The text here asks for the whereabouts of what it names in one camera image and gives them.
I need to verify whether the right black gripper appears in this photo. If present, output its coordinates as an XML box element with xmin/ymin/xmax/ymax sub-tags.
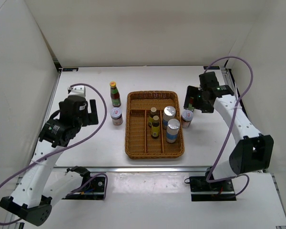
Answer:
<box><xmin>184</xmin><ymin>86</ymin><xmax>214</xmax><ymax>114</ymax></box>

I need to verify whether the yellow cap sauce bottle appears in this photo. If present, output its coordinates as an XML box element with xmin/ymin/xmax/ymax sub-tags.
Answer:
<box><xmin>186</xmin><ymin>97</ymin><xmax>194</xmax><ymax>112</ymax></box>
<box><xmin>110</xmin><ymin>81</ymin><xmax>121</xmax><ymax>107</ymax></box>

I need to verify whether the silver lid jar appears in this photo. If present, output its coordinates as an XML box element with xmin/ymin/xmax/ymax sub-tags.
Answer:
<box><xmin>181</xmin><ymin>110</ymin><xmax>194</xmax><ymax>128</ymax></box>
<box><xmin>110</xmin><ymin>107</ymin><xmax>123</xmax><ymax>125</ymax></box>

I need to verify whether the white blue canister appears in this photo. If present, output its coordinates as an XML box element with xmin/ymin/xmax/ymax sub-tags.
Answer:
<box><xmin>163</xmin><ymin>106</ymin><xmax>176</xmax><ymax>129</ymax></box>
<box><xmin>166</xmin><ymin>119</ymin><xmax>180</xmax><ymax>143</ymax></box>

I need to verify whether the small yellow label bottle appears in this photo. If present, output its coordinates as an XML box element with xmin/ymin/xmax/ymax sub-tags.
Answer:
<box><xmin>151</xmin><ymin>115</ymin><xmax>160</xmax><ymax>138</ymax></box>

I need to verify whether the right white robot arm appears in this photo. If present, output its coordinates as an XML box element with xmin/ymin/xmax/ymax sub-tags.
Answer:
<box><xmin>92</xmin><ymin>72</ymin><xmax>274</xmax><ymax>191</ymax></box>

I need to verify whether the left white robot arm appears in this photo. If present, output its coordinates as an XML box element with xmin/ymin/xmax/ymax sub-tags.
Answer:
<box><xmin>0</xmin><ymin>95</ymin><xmax>98</xmax><ymax>226</ymax></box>

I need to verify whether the brown wicker basket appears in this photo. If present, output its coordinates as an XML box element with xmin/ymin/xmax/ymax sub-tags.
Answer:
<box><xmin>125</xmin><ymin>91</ymin><xmax>184</xmax><ymax>159</ymax></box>

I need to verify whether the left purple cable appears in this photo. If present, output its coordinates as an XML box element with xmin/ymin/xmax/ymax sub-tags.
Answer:
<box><xmin>0</xmin><ymin>83</ymin><xmax>108</xmax><ymax>226</ymax></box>

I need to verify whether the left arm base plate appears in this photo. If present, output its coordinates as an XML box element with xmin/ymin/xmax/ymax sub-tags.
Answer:
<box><xmin>64</xmin><ymin>173</ymin><xmax>108</xmax><ymax>200</ymax></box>

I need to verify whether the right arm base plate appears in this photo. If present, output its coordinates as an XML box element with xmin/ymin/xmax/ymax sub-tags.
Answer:
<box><xmin>184</xmin><ymin>176</ymin><xmax>236</xmax><ymax>202</ymax></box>

